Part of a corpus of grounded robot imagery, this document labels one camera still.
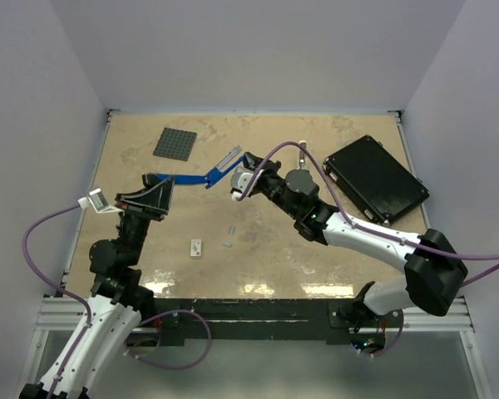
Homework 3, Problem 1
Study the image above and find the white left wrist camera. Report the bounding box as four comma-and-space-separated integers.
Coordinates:
77, 188, 119, 214

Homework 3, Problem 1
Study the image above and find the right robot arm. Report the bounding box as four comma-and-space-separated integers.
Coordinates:
231, 152, 468, 327

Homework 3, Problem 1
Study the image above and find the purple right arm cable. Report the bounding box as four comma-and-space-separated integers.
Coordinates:
232, 142, 499, 288

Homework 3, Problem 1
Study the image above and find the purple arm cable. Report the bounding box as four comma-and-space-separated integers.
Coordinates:
22, 202, 92, 396
232, 142, 499, 288

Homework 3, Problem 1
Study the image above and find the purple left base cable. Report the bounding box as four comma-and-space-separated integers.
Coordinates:
123, 309, 211, 370

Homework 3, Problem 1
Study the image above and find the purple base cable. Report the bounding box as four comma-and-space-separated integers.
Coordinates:
356, 313, 407, 358
123, 309, 211, 370

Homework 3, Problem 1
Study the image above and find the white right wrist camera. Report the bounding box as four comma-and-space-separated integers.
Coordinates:
230, 166, 254, 201

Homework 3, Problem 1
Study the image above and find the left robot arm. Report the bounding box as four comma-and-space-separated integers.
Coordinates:
20, 176, 175, 398

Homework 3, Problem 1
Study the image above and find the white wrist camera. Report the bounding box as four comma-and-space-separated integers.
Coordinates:
230, 166, 254, 201
77, 188, 119, 214

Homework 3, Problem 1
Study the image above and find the white stapler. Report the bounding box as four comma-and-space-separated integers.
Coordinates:
297, 140, 308, 170

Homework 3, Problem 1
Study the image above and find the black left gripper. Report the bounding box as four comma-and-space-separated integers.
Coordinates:
116, 176, 176, 265

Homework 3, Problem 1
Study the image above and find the white staple box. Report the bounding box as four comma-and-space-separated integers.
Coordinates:
190, 239, 202, 258

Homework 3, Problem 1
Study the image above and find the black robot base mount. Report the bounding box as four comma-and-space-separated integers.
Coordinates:
140, 298, 403, 347

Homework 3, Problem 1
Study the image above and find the grey studded baseplate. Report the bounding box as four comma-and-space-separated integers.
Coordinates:
153, 127, 197, 161

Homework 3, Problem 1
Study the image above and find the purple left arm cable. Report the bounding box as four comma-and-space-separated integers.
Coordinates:
22, 202, 92, 396

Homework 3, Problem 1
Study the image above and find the blue black stapler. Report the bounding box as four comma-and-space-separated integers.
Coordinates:
142, 145, 245, 189

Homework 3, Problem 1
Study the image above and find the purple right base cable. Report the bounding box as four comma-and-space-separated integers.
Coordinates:
356, 313, 407, 358

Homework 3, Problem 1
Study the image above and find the black ribbed case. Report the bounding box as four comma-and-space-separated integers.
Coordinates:
322, 135, 429, 225

